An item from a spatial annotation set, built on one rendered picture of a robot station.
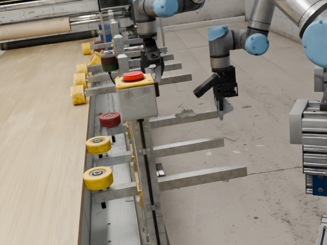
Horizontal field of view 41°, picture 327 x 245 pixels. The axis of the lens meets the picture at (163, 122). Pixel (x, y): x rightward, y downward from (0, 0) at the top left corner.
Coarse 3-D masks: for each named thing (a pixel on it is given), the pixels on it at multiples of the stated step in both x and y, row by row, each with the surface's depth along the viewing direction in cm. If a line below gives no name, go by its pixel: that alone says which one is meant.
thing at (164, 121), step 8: (200, 112) 173; (208, 112) 172; (216, 112) 172; (152, 120) 171; (160, 120) 170; (168, 120) 171; (176, 120) 171; (184, 120) 172; (192, 120) 172; (200, 120) 173; (112, 128) 169; (120, 128) 169; (112, 136) 171
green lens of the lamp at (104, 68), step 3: (117, 63) 157; (102, 66) 157; (105, 66) 156; (108, 66) 156; (111, 66) 156; (114, 66) 156; (117, 66) 157; (102, 69) 158; (105, 69) 156; (108, 69) 156; (111, 69) 156; (114, 69) 156; (117, 69) 157
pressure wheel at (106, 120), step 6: (102, 114) 170; (108, 114) 168; (114, 114) 169; (102, 120) 166; (108, 120) 165; (114, 120) 166; (120, 120) 168; (102, 126) 167; (108, 126) 166; (114, 138) 171
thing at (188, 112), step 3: (189, 108) 174; (180, 111) 172; (183, 111) 172; (186, 111) 172; (189, 111) 171; (192, 111) 171; (177, 114) 170; (180, 114) 171; (183, 114) 170; (186, 114) 170; (189, 114) 170; (192, 114) 170; (195, 114) 171
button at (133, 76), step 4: (128, 72) 85; (132, 72) 84; (136, 72) 84; (140, 72) 83; (124, 76) 83; (128, 76) 82; (132, 76) 82; (136, 76) 82; (140, 76) 82; (128, 80) 82; (132, 80) 82; (136, 80) 82
